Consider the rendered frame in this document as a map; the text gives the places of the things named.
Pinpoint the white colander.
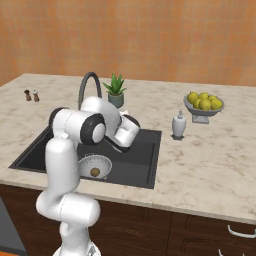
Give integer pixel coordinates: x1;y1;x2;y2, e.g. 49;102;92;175
77;154;113;181

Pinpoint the white soap dispenser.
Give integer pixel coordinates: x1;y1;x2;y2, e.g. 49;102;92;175
170;110;188;141

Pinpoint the white cabinet handle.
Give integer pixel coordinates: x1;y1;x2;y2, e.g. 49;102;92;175
217;248;234;256
227;224;256;239

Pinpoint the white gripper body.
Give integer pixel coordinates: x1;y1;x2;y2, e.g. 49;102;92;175
119;108;134;119

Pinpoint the green plant in grey pot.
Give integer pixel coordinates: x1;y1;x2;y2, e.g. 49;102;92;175
101;73;128;110

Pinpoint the brown kiwi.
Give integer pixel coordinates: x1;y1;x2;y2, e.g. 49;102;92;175
89;167;101;178

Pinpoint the black sink basin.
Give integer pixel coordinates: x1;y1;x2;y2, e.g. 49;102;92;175
8;124;163;190

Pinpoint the grey dishwasher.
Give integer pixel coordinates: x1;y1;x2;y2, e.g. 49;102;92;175
0;195;30;256

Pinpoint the grey fruit bowl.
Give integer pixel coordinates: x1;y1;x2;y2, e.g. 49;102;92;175
182;96;226;125

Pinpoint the dark brown cabinet door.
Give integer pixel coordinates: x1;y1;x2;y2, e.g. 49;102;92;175
166;211;256;256
0;183;173;256

